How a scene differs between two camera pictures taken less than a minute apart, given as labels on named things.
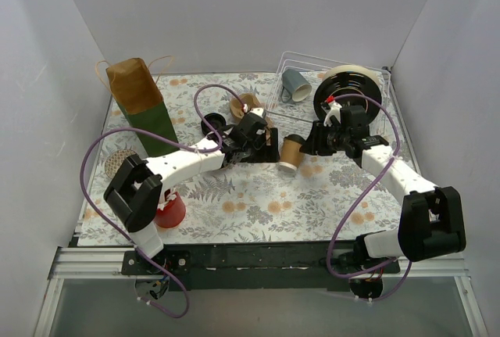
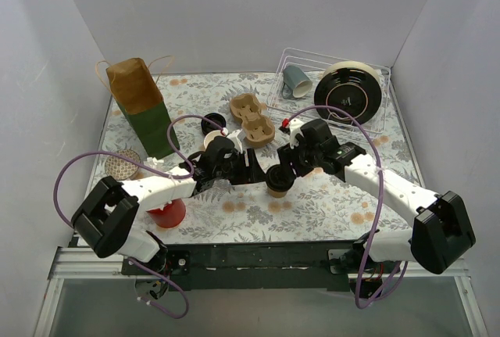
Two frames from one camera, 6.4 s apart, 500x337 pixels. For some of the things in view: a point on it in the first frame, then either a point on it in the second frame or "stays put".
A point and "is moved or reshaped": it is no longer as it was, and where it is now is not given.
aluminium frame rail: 78,263 stays put
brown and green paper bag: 137,94 stays put
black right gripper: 260,267 stays put
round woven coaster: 114,160 stays put
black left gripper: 264,145 → 247,166
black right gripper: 316,139 → 291,161
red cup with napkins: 172,212 stays put
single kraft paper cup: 291,155 is moved or reshaped
